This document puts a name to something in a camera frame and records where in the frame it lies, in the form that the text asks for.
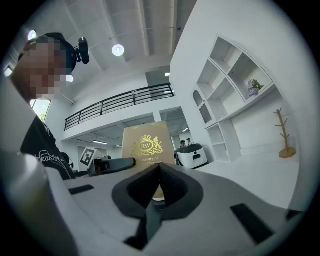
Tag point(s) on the ceiling strip light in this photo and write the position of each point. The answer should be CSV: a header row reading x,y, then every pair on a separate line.
x,y
100,142

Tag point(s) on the white and black machine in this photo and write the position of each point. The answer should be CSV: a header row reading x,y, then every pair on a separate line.
x,y
190,160

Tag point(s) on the black balcony railing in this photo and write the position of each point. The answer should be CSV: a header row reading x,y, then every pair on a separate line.
x,y
134,97

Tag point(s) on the black head camera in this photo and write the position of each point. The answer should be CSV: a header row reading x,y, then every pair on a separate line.
x,y
83,50

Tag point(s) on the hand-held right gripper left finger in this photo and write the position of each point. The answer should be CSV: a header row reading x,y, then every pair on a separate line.
x,y
135,185

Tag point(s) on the white shelf unit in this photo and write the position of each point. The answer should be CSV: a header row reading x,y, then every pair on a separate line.
x,y
240,110

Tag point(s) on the purple flower bunch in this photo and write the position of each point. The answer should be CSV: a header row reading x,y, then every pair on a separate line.
x,y
251,90

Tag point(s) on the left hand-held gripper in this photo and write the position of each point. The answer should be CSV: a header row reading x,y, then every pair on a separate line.
x,y
117,165

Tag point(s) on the person's head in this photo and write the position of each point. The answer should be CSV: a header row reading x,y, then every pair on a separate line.
x,y
37,72

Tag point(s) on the bright window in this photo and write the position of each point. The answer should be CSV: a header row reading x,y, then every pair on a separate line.
x,y
41,110

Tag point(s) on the person's black printed T-shirt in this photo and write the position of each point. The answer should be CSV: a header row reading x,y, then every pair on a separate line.
x,y
42,150

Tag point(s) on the white table top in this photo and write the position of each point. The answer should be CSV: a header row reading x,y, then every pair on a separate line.
x,y
250,175

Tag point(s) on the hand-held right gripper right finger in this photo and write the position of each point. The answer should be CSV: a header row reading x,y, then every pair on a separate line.
x,y
182,192

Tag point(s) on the wooden coat rack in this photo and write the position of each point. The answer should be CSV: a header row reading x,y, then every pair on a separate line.
x,y
287,152

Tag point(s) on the round ceiling lamp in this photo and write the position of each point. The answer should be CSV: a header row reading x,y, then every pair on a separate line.
x,y
32,35
69,78
118,50

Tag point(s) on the gold crest book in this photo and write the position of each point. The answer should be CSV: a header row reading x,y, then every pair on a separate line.
x,y
147,135

